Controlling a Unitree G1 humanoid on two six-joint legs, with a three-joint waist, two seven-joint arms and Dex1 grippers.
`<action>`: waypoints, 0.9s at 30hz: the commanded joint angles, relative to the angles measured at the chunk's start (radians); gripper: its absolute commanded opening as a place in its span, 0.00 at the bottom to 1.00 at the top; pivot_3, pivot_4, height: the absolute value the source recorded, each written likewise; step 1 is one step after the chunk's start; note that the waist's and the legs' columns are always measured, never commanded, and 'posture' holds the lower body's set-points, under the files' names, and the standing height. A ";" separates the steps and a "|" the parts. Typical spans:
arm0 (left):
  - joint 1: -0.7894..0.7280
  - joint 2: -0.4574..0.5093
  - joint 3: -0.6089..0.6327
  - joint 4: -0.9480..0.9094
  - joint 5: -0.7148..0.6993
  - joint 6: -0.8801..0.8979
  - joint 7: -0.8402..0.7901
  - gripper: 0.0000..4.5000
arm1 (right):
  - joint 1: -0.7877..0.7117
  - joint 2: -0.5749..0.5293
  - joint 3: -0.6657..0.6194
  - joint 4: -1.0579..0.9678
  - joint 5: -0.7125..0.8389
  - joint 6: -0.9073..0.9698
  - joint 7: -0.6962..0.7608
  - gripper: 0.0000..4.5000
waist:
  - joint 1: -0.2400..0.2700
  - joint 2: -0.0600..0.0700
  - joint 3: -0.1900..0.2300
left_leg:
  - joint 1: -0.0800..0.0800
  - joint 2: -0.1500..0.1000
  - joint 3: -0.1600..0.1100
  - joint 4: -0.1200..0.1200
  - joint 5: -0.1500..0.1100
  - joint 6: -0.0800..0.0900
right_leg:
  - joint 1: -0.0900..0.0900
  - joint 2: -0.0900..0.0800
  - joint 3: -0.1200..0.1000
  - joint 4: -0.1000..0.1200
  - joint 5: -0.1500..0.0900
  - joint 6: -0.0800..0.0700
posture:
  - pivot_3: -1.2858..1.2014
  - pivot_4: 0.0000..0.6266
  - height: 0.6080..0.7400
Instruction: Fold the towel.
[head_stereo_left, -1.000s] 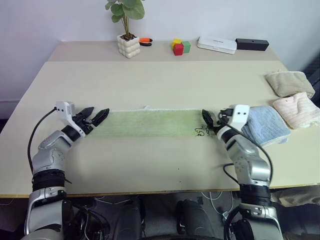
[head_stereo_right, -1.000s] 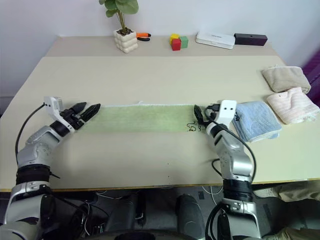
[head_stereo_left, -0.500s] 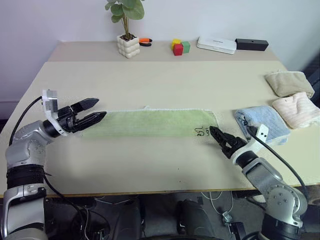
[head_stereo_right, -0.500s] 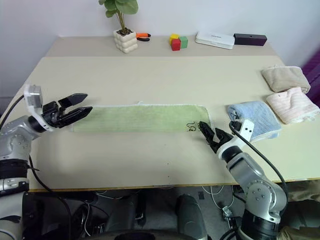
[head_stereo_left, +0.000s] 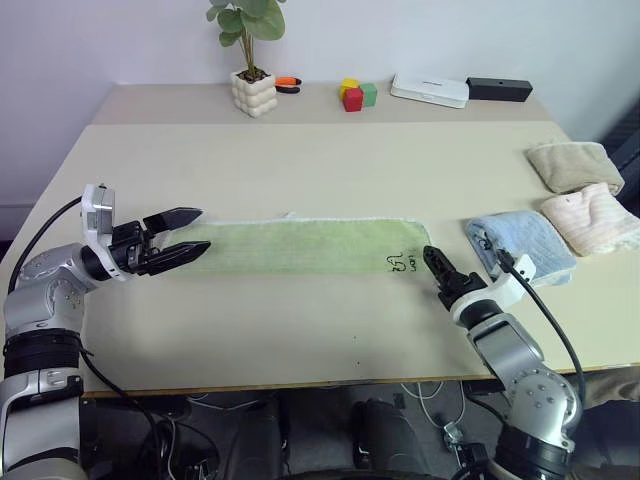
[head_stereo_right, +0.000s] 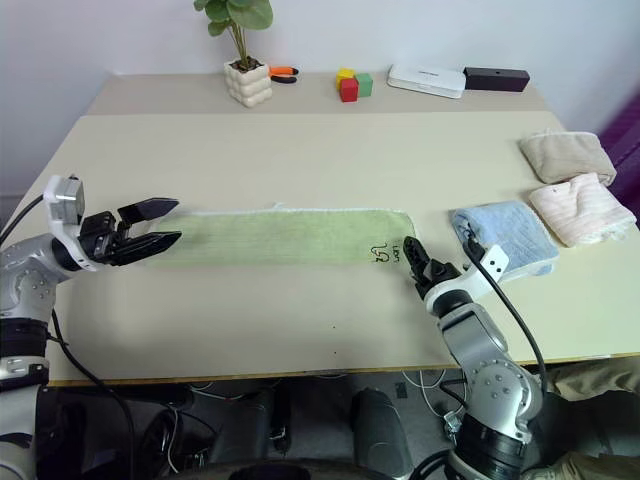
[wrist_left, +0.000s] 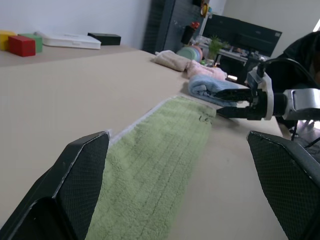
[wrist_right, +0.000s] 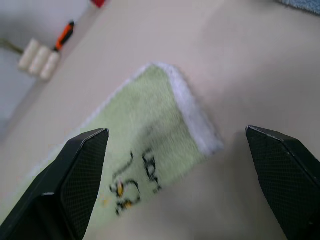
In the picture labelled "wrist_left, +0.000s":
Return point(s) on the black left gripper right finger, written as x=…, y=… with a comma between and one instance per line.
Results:
x=292, y=182

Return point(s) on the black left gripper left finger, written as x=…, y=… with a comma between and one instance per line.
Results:
x=62, y=190

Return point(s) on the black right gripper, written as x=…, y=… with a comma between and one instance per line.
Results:
x=258, y=110

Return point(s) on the folded blue towel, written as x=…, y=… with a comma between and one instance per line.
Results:
x=202, y=86

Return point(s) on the folded pink towel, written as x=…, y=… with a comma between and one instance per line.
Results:
x=200, y=70

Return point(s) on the folded beige towel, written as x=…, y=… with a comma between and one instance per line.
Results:
x=170, y=60

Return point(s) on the green towel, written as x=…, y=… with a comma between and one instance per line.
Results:
x=155, y=162

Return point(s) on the green potted plant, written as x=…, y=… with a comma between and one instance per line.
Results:
x=216, y=46

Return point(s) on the stack of pastel plates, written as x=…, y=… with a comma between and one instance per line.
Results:
x=188, y=53

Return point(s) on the black computer monitor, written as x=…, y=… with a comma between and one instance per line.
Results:
x=245, y=35

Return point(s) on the black cup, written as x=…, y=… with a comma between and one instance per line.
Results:
x=187, y=35

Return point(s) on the person in dark clothing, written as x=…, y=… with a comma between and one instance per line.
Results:
x=300, y=47

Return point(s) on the dark pegboard panel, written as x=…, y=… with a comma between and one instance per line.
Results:
x=162, y=25

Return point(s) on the flat black box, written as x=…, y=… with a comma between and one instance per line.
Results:
x=105, y=38

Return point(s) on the red block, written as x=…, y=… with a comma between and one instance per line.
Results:
x=22, y=46

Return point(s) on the green block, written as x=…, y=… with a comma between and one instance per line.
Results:
x=37, y=42

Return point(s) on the flat white box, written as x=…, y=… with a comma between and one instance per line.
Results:
x=70, y=40

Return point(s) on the yellow block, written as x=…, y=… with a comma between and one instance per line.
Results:
x=5, y=40

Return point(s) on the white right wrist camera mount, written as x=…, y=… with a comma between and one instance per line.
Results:
x=268, y=85

